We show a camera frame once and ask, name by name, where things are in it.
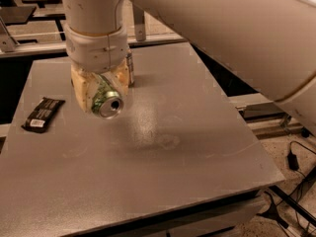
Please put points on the black snack bar wrapper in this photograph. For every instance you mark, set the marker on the black snack bar wrapper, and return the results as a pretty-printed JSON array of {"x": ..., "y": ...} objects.
[{"x": 39, "y": 119}]

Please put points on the metal bracket centre post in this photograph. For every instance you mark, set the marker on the metal bracket centre post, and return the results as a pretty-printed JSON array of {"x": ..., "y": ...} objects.
[{"x": 139, "y": 23}]

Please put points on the orange soda can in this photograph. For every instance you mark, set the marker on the orange soda can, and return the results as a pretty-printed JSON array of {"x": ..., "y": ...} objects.
[{"x": 129, "y": 62}]

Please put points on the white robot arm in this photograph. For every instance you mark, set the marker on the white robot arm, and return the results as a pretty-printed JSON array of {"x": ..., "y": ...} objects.
[{"x": 269, "y": 44}]

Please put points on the black power adapter with cable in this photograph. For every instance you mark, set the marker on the black power adapter with cable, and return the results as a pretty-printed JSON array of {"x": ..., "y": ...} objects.
[{"x": 292, "y": 161}]

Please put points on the black background table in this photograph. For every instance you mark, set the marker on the black background table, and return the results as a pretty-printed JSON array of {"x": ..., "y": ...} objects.
[{"x": 57, "y": 17}]

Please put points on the metal bracket left post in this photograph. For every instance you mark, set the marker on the metal bracket left post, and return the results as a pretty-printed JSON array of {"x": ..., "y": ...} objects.
[{"x": 7, "y": 43}]

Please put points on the black tripod stand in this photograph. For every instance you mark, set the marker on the black tripod stand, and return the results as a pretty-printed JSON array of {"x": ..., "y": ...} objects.
[{"x": 292, "y": 200}]

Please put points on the metal bracket post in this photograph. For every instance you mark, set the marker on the metal bracket post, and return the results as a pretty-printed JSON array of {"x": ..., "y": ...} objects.
[
  {"x": 139, "y": 23},
  {"x": 7, "y": 43}
]

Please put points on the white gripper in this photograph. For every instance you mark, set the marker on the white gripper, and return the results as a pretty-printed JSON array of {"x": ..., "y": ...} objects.
[{"x": 95, "y": 51}]

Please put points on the metal barrier rail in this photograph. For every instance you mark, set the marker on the metal barrier rail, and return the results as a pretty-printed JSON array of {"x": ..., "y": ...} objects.
[{"x": 58, "y": 49}]

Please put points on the green soda can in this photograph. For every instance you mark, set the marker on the green soda can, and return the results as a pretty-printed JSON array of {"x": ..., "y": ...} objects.
[{"x": 107, "y": 102}]

